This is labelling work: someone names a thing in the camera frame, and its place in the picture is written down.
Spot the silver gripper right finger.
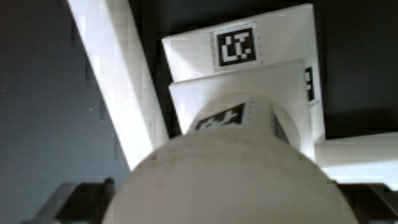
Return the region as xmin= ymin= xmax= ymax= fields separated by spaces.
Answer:
xmin=337 ymin=183 xmax=398 ymax=224

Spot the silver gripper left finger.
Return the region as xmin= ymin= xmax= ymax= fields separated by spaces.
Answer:
xmin=21 ymin=178 xmax=115 ymax=224

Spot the white lamp bulb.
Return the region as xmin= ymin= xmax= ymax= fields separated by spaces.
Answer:
xmin=101 ymin=95 xmax=359 ymax=224

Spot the white lamp base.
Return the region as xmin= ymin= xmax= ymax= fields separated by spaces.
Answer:
xmin=162 ymin=3 xmax=325 ymax=156

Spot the white L-shaped wall fence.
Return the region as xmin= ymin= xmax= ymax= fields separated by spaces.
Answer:
xmin=67 ymin=0 xmax=398 ymax=190

